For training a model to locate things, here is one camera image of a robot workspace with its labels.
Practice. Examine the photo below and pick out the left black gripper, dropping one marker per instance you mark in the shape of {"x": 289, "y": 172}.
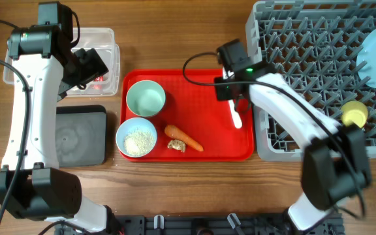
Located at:
{"x": 93, "y": 64}

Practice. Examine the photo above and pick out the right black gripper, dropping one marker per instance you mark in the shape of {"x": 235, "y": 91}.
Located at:
{"x": 225, "y": 88}

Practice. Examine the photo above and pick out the red snack wrapper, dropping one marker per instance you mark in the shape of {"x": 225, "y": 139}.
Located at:
{"x": 97, "y": 83}

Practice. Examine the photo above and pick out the white plastic spoon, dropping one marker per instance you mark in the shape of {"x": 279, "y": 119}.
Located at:
{"x": 235, "y": 116}

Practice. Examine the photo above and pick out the mint green bowl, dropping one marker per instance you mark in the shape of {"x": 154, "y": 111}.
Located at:
{"x": 146, "y": 98}

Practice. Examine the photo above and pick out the yellow plastic cup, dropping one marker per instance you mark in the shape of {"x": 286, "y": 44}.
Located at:
{"x": 354, "y": 112}

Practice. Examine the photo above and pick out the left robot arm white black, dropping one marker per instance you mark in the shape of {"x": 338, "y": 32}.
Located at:
{"x": 31, "y": 184}

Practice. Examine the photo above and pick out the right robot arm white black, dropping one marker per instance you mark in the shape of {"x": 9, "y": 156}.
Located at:
{"x": 335, "y": 165}

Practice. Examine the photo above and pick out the grey dishwasher rack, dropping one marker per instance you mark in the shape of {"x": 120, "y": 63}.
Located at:
{"x": 315, "y": 45}

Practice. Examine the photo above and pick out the clear plastic bin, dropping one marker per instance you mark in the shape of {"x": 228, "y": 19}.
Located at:
{"x": 106, "y": 65}

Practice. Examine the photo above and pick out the red serving tray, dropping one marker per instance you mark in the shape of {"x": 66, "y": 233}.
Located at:
{"x": 194, "y": 109}

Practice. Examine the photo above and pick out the black tray bin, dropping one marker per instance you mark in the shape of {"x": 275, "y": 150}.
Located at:
{"x": 80, "y": 135}

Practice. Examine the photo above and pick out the orange carrot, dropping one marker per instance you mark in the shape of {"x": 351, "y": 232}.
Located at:
{"x": 175, "y": 133}

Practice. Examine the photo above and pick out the brown food scrap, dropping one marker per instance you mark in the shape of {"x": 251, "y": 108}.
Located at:
{"x": 177, "y": 145}

